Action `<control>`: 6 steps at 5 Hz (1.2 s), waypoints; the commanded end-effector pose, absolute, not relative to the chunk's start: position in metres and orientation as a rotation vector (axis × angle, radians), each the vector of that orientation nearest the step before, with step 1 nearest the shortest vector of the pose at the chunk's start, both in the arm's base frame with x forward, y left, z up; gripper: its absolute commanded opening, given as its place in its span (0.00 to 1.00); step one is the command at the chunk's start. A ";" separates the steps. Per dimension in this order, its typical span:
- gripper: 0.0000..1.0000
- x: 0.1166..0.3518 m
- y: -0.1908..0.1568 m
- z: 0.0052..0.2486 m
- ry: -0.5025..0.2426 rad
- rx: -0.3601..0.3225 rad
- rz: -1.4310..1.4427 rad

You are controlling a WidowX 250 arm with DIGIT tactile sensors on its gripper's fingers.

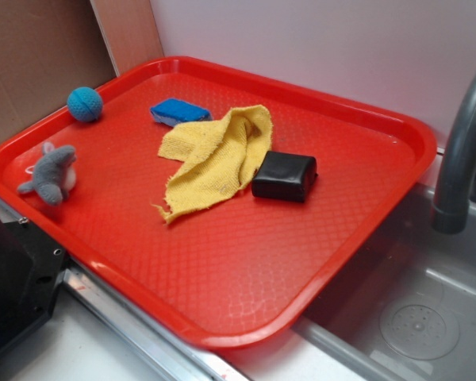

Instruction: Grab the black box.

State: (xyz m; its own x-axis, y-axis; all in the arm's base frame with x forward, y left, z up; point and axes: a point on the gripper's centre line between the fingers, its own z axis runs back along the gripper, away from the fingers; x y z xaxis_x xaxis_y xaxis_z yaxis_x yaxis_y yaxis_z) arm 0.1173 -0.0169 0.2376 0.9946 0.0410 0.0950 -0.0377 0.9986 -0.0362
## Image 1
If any yellow cloth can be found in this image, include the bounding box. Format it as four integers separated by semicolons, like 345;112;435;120
156;105;274;224

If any black box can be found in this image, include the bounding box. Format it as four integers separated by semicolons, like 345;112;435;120
251;151;317;202

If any blue sponge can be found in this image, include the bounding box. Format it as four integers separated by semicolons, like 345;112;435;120
150;98;213;127

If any red plastic tray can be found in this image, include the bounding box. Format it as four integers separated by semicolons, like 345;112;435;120
0;57;436;349

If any brown cardboard panel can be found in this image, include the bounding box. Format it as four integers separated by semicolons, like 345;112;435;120
0;1;163;143

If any blue textured ball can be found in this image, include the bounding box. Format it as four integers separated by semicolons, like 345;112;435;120
67;87;104;123

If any black metal bracket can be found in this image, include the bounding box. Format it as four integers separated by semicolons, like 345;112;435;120
0;220;67;356

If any grey faucet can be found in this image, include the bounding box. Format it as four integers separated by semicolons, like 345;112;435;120
431;75;476;234

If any grey sink basin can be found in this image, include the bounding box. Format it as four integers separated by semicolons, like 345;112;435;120
294;185;476;380

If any sink drain strainer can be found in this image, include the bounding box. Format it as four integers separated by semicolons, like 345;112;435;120
379;302;459;360

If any grey plush dolphin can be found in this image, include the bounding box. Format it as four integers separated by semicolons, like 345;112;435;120
17;142;76;206

